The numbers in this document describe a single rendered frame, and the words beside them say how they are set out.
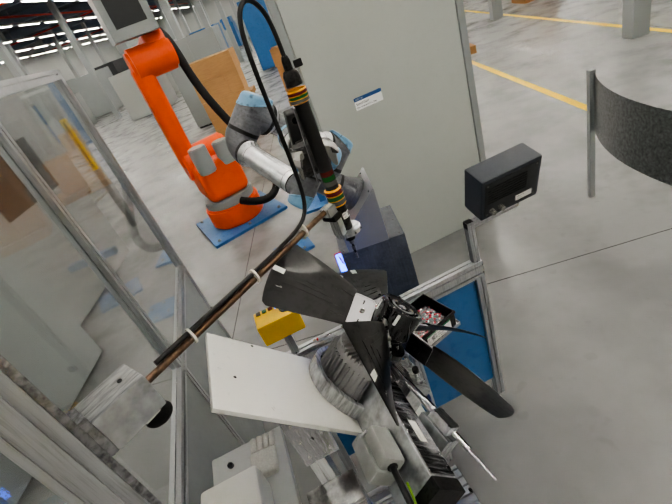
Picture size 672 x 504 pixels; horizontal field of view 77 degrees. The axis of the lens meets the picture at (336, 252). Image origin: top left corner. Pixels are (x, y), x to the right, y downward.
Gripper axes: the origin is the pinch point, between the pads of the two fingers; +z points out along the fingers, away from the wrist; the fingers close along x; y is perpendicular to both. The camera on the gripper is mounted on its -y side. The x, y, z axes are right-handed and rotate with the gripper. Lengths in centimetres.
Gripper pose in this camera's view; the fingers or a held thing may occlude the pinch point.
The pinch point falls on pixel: (317, 156)
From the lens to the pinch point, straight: 100.2
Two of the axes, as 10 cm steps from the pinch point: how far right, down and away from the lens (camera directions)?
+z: 3.1, 4.3, -8.5
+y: 3.2, 8.0, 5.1
